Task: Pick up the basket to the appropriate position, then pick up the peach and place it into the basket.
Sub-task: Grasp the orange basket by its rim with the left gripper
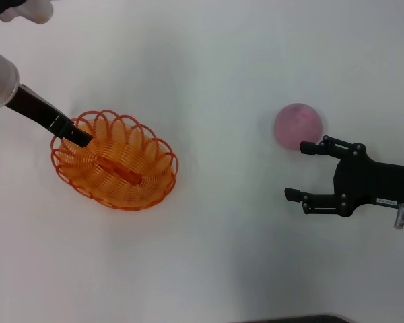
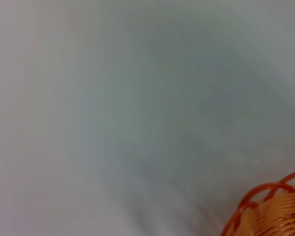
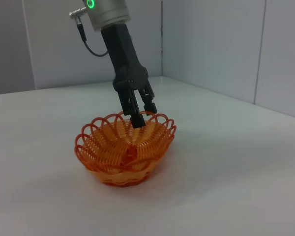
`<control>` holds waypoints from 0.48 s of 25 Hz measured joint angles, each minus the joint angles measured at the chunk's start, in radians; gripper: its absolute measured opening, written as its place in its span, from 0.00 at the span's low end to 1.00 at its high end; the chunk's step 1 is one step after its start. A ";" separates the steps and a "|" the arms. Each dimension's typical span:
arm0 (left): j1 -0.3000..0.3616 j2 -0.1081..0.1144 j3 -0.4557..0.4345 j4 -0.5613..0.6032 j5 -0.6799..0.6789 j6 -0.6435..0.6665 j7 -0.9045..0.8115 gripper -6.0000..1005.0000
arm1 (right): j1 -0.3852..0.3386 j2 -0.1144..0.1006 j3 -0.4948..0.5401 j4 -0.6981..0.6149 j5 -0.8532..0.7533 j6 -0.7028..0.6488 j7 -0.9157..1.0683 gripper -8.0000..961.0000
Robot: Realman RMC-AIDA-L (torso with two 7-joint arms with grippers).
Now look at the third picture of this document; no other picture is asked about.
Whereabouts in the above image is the silver left arm cable connector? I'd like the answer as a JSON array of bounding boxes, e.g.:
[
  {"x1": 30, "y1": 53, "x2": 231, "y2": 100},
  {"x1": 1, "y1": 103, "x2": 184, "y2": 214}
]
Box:
[{"x1": 68, "y1": 6, "x2": 89, "y2": 19}]

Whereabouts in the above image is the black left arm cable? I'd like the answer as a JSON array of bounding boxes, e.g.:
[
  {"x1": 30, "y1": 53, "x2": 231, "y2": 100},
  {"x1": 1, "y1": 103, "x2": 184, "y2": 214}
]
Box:
[{"x1": 77, "y1": 23, "x2": 109, "y2": 57}]

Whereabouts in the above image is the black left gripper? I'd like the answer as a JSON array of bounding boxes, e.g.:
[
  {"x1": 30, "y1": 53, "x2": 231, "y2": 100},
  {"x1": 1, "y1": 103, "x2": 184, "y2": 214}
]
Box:
[{"x1": 100, "y1": 24, "x2": 158, "y2": 129}]

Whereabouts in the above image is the orange plastic woven basket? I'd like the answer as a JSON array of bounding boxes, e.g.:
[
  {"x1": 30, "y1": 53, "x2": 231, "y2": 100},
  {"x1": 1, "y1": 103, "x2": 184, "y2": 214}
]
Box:
[{"x1": 74, "y1": 110, "x2": 177, "y2": 188}]

